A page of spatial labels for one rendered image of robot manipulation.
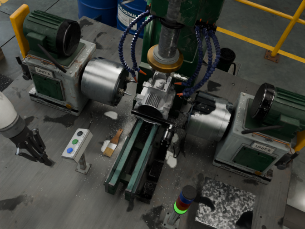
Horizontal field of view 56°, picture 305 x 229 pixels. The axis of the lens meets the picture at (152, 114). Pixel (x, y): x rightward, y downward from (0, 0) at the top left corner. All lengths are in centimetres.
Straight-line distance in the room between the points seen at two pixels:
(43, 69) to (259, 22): 340
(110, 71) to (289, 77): 264
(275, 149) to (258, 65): 231
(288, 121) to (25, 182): 133
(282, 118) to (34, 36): 124
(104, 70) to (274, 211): 121
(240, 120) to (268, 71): 225
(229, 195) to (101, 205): 66
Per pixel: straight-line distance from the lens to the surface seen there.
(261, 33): 425
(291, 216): 275
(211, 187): 155
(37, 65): 165
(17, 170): 172
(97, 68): 159
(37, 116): 188
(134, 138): 160
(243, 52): 382
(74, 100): 173
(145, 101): 152
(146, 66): 164
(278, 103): 142
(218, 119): 150
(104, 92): 157
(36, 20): 161
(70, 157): 138
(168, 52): 136
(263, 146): 150
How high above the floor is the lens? 229
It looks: 54 degrees down
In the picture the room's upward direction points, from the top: 11 degrees clockwise
